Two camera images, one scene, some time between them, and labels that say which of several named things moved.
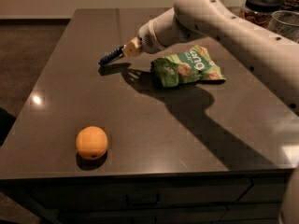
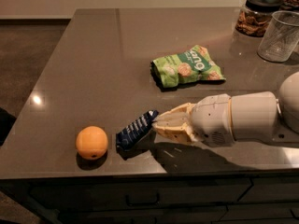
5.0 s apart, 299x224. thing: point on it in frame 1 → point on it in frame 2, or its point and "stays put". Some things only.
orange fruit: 92,142 stays put
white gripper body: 149,40 → 211,119
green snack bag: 192,65 stays put
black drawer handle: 141,203 stays put
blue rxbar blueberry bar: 112,55 → 135,131
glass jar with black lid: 259,7 stays put
